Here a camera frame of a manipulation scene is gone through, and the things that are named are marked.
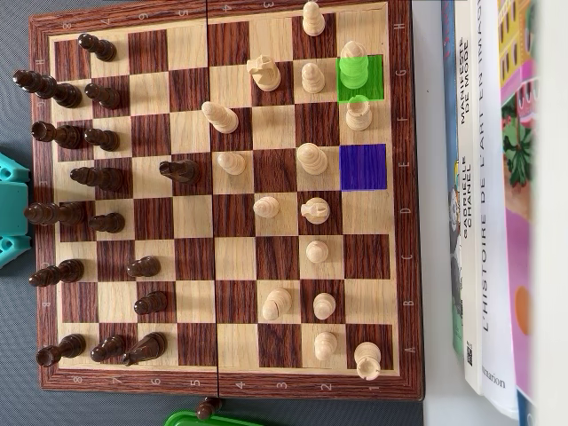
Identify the dark wooden rook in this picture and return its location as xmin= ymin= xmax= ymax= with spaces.
xmin=31 ymin=121 xmax=85 ymax=150
xmin=35 ymin=333 xmax=88 ymax=368

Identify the thin blue illustrated book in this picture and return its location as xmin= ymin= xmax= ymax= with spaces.
xmin=440 ymin=0 xmax=467 ymax=359

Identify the teal robot base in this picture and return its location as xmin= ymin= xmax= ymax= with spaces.
xmin=0 ymin=233 xmax=33 ymax=271

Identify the white Gabrielle Chanel book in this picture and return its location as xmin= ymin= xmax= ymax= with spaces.
xmin=453 ymin=0 xmax=485 ymax=396

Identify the white art history book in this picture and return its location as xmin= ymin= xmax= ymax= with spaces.
xmin=469 ymin=0 xmax=520 ymax=421

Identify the dark pawn centre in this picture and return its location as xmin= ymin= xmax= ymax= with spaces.
xmin=158 ymin=158 xmax=201 ymax=185

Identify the green plastic container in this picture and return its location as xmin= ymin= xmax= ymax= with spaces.
xmin=164 ymin=410 xmax=252 ymax=426

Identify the light wooden pawn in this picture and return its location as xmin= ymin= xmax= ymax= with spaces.
xmin=302 ymin=0 xmax=324 ymax=37
xmin=312 ymin=292 xmax=337 ymax=320
xmin=252 ymin=195 xmax=280 ymax=219
xmin=304 ymin=240 xmax=329 ymax=264
xmin=217 ymin=151 xmax=247 ymax=177
xmin=300 ymin=62 xmax=326 ymax=94
xmin=313 ymin=331 xmax=338 ymax=362

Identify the pink colourful book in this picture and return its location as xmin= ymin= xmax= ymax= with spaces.
xmin=495 ymin=0 xmax=540 ymax=405

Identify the light wooden queen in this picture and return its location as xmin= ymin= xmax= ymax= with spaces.
xmin=296 ymin=142 xmax=329 ymax=177

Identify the dark wooden queen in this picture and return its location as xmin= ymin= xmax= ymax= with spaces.
xmin=23 ymin=201 xmax=86 ymax=227

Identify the light wooden king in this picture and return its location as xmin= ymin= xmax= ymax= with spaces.
xmin=339 ymin=40 xmax=371 ymax=91

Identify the light wooden knight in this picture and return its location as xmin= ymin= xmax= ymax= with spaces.
xmin=300 ymin=197 xmax=331 ymax=225
xmin=246 ymin=54 xmax=282 ymax=93

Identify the light wooden bishop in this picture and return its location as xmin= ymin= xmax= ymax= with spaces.
xmin=201 ymin=100 xmax=240 ymax=135
xmin=261 ymin=287 xmax=293 ymax=322

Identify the dark wooden king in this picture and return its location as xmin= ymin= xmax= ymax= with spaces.
xmin=12 ymin=69 xmax=83 ymax=109

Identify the dark wooden bishop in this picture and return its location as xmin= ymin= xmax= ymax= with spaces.
xmin=69 ymin=166 xmax=124 ymax=193
xmin=28 ymin=258 xmax=85 ymax=288

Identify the wooden chessboard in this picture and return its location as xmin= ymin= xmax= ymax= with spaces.
xmin=27 ymin=0 xmax=427 ymax=404

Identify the light wooden rook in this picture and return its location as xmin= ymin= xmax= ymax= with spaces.
xmin=344 ymin=95 xmax=373 ymax=132
xmin=353 ymin=341 xmax=383 ymax=382

